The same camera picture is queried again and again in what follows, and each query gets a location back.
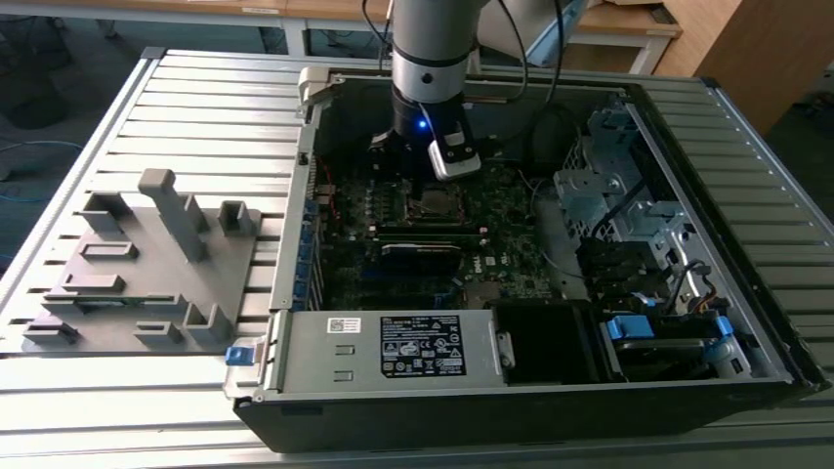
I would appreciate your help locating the silver CPU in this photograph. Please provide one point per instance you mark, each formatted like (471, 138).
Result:
(441, 202)

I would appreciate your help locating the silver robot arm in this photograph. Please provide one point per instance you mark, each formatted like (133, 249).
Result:
(429, 49)

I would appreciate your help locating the CPU socket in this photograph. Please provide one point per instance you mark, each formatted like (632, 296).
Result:
(436, 223)

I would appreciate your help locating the black graphics card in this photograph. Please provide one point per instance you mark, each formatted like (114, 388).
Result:
(420, 261)

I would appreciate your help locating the silver metal disk bay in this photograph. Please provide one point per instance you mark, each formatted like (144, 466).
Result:
(579, 188)

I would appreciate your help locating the green motherboard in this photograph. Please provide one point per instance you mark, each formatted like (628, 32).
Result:
(515, 244)

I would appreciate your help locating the grey chipset heatsink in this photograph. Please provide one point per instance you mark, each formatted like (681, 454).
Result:
(483, 291)

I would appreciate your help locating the wooden desk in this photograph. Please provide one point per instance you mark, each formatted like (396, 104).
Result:
(129, 6)
(651, 27)

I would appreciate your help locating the silver power supply unit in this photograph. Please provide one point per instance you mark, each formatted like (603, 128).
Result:
(312, 361)

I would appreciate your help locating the grey parts rack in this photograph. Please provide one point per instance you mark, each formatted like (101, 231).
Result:
(162, 293)

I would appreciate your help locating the blue disk carrier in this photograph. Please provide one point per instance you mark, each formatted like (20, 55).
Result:
(628, 326)

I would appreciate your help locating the blue case clip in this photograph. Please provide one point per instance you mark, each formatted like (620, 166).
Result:
(237, 356)

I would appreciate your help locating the wooden cabinet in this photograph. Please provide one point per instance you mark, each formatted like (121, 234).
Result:
(768, 49)

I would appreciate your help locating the green RAM stick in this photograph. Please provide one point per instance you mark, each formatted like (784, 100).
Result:
(124, 301)

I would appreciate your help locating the black office chair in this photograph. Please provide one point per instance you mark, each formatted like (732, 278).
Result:
(32, 98)

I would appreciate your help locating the black hard disk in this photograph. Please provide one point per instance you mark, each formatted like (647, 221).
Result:
(657, 361)

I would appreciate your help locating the small blue plastic latch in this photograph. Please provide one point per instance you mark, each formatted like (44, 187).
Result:
(721, 326)

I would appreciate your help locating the black PC case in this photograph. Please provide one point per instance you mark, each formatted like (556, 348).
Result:
(520, 420)

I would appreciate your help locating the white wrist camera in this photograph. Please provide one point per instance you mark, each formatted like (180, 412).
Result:
(456, 168)

